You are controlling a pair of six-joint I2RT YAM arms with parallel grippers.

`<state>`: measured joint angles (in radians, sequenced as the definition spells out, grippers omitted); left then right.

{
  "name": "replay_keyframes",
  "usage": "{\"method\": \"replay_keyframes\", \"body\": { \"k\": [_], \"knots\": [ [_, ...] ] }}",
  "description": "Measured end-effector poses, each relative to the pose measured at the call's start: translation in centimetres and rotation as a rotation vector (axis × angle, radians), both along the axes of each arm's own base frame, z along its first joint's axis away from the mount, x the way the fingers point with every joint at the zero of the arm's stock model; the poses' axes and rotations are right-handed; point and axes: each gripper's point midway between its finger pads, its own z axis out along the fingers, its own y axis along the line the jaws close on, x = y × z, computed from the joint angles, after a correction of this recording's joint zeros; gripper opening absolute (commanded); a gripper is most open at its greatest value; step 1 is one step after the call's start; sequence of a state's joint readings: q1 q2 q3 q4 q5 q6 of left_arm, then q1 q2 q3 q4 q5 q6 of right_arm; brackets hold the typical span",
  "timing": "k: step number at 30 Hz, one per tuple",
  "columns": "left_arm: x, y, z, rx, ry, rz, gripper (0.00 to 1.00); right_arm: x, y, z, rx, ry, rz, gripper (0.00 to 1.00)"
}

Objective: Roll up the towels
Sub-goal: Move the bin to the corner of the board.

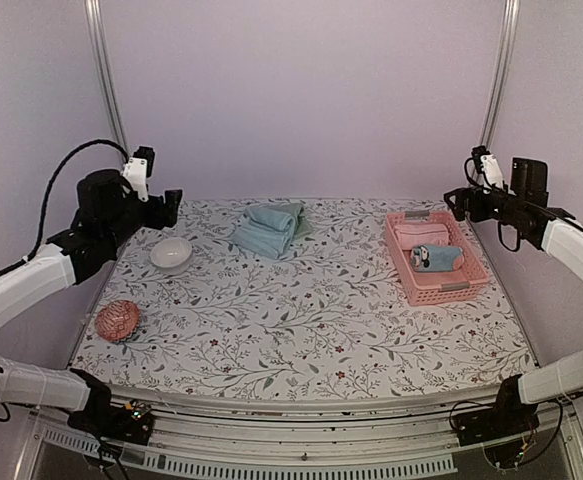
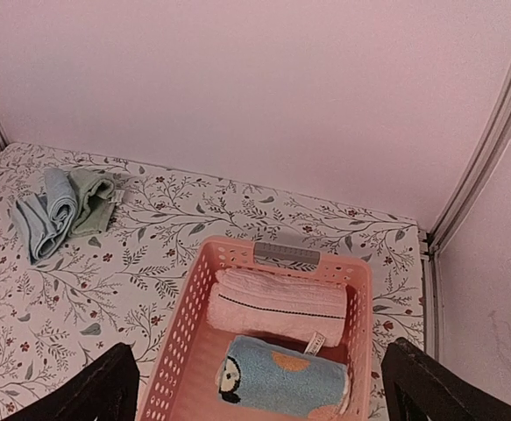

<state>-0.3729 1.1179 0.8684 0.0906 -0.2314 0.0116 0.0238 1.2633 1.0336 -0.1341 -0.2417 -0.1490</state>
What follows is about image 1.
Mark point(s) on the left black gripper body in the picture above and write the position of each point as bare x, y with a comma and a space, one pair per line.
158, 218

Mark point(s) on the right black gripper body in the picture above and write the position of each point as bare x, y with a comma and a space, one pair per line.
480, 212

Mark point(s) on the light blue towel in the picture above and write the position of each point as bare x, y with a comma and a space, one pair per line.
266, 230

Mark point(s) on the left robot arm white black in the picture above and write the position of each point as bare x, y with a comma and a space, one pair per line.
111, 209

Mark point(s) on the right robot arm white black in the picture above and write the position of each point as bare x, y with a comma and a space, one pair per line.
522, 204

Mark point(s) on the white bowl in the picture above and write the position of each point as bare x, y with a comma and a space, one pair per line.
172, 256

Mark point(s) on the pink rolled towel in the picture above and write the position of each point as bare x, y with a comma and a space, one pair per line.
409, 236

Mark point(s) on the blue patterned rolled towel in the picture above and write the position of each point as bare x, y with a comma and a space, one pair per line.
436, 259

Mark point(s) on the pink plastic basket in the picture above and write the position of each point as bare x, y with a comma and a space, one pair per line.
424, 289

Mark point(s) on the green towel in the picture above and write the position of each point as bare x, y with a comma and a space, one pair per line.
303, 227

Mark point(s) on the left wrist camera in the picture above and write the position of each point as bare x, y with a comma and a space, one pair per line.
138, 169

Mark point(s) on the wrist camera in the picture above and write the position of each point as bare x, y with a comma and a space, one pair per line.
487, 169
138, 169

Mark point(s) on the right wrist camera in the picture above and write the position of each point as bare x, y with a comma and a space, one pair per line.
487, 169

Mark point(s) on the right aluminium frame post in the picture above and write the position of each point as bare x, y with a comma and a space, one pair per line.
503, 63

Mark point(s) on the aluminium frame post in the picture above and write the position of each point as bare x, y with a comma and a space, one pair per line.
503, 63
96, 31

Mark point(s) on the left aluminium frame post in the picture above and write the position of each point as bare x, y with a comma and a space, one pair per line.
96, 31

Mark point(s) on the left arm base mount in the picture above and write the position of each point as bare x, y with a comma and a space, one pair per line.
132, 422

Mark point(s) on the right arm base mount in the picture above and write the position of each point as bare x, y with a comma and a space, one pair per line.
475, 423

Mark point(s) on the front aluminium rail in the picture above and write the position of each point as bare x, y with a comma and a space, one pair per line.
196, 437

